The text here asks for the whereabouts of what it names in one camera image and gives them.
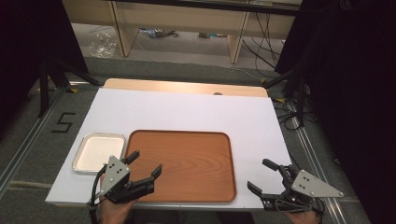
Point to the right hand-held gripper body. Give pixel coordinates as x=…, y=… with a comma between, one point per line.
x=306, y=185

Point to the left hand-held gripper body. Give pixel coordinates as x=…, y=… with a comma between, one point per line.
x=114, y=174

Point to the person's right hand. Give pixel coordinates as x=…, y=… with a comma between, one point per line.
x=301, y=218

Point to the person's left hand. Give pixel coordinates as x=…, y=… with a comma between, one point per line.
x=114, y=212

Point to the brown wooden tray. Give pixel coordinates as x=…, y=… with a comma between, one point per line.
x=180, y=166

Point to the small white square dish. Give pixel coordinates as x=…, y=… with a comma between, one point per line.
x=99, y=152

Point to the yellow tape piece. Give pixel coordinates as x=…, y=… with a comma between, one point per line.
x=74, y=90
x=280, y=100

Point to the white board sheet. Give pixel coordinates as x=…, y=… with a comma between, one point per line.
x=186, y=112

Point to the black metal stand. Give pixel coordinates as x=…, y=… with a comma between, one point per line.
x=300, y=99
x=43, y=87

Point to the black curtain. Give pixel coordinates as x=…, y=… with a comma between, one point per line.
x=28, y=46
x=351, y=93

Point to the clear plastic bag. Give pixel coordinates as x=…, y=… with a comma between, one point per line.
x=102, y=45

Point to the bluish crumpled wrapper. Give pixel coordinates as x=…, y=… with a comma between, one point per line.
x=157, y=32

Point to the light wooden desk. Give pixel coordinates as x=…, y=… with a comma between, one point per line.
x=174, y=15

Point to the metal floor rail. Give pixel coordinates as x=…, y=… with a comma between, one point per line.
x=313, y=161
x=28, y=141

